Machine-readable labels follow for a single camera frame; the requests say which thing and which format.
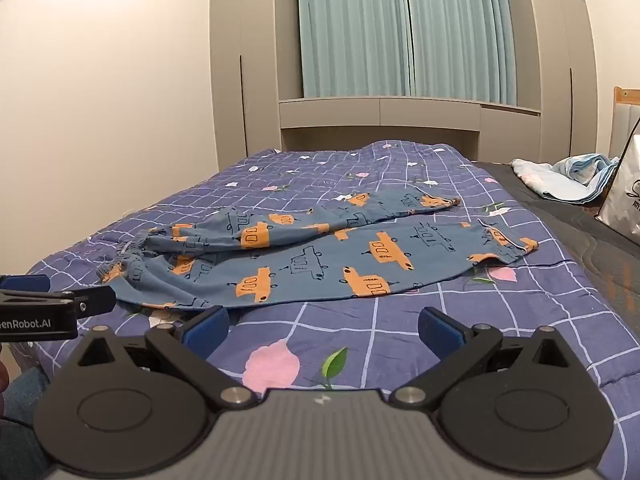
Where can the beige built-in wardrobe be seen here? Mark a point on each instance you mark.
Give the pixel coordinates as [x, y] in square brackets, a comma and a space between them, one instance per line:
[250, 60]

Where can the person's leg in jeans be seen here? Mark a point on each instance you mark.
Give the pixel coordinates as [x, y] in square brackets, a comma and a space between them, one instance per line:
[20, 425]

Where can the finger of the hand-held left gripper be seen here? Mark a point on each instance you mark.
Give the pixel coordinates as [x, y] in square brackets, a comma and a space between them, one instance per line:
[95, 301]
[25, 283]

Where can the teal curtain panel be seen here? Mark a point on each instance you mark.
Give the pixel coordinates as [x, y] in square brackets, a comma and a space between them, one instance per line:
[460, 30]
[355, 30]

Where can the blue pants with orange cars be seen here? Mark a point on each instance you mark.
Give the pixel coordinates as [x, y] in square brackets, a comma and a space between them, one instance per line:
[325, 260]

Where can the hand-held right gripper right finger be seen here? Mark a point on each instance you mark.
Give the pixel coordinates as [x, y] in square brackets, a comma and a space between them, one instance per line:
[440, 331]

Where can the grey padded wooden headboard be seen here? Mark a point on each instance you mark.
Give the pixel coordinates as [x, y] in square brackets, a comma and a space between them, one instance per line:
[625, 120]

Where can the grey quilted mattress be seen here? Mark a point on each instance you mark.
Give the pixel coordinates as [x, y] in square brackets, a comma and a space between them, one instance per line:
[590, 260]

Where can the white shopping bag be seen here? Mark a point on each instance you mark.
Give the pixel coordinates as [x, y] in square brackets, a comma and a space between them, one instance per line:
[625, 200]

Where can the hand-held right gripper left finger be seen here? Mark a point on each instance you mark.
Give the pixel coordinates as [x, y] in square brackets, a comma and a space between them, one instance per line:
[207, 329]

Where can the purple checked floral blanket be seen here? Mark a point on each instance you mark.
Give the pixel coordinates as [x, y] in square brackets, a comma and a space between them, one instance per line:
[390, 330]

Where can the light blue crumpled cloth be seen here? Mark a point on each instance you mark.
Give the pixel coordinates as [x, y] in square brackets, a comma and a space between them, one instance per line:
[575, 175]

